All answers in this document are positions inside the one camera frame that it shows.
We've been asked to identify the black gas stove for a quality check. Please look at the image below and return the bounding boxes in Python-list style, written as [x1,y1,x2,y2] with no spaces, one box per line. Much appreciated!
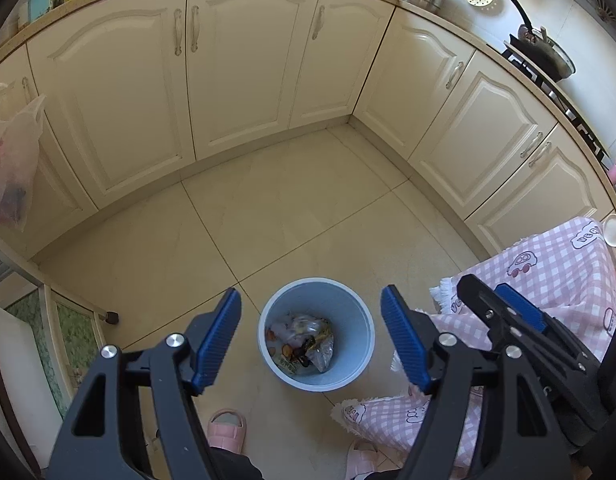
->
[503,40,611,161]

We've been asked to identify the teal container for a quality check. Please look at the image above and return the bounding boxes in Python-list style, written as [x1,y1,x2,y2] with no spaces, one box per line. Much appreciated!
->
[25,0,53,23]

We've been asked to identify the cream kitchen base cabinets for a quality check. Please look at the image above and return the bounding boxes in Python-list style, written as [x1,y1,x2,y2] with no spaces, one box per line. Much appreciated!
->
[0,0,616,261]

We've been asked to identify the crumpled clear plastic wrapper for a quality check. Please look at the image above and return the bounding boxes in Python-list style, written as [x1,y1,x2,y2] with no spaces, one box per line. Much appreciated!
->
[288,314,335,372]

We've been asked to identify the black frying pan with lid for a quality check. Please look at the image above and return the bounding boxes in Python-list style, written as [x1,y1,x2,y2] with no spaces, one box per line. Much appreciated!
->
[508,0,576,81]

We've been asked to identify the blue plastic trash bin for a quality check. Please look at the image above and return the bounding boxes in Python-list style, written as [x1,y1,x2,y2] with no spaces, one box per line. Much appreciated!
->
[258,277,377,393]

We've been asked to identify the cabinet with green glass doors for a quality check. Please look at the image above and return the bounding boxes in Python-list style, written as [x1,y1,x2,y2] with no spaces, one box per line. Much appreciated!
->
[0,240,121,461]

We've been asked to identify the pink slipper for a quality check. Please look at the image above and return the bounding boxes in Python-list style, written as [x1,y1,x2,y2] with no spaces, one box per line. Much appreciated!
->
[345,437,381,478]
[208,408,247,453]

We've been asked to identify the person's dark trouser leg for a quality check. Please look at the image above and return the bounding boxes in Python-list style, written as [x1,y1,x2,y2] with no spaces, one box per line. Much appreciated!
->
[208,447,263,480]

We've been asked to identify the translucent hanging plastic bag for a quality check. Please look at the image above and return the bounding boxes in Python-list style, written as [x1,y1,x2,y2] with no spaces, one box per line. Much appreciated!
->
[0,94,47,233]

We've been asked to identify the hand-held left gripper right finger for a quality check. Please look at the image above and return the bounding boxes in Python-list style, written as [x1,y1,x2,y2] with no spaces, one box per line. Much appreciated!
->
[379,285,574,480]

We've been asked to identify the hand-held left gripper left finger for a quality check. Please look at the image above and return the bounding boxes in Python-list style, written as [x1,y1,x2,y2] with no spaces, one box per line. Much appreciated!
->
[48,287,243,480]

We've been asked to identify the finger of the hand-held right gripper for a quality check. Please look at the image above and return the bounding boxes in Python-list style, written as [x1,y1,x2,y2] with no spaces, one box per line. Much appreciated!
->
[495,283,601,361]
[457,274,589,386]

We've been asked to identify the pink checked tablecloth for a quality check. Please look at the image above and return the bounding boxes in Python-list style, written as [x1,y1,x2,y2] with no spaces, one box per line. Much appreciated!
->
[330,216,616,461]

